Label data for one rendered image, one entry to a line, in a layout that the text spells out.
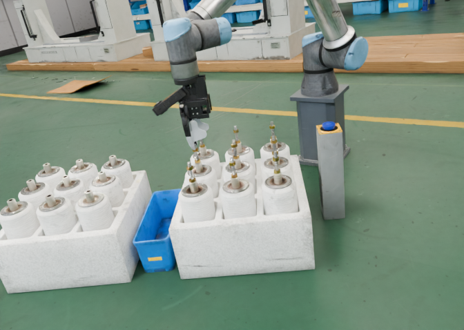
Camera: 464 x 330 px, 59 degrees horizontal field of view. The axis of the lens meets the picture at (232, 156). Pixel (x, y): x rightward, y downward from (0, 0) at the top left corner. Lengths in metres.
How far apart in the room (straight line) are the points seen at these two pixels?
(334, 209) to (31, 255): 0.94
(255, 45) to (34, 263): 2.55
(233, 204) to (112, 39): 3.62
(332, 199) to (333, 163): 0.13
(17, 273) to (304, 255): 0.84
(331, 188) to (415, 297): 0.41
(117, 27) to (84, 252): 3.50
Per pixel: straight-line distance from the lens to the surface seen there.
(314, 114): 1.66
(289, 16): 3.33
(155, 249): 1.25
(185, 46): 1.11
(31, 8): 5.67
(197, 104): 1.14
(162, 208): 1.51
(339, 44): 1.49
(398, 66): 3.00
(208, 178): 1.23
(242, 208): 1.12
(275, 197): 1.10
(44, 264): 1.35
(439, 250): 1.32
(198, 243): 1.16
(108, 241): 1.23
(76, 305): 1.31
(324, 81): 1.64
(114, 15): 4.54
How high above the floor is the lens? 0.80
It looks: 25 degrees down
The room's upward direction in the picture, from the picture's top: 9 degrees counter-clockwise
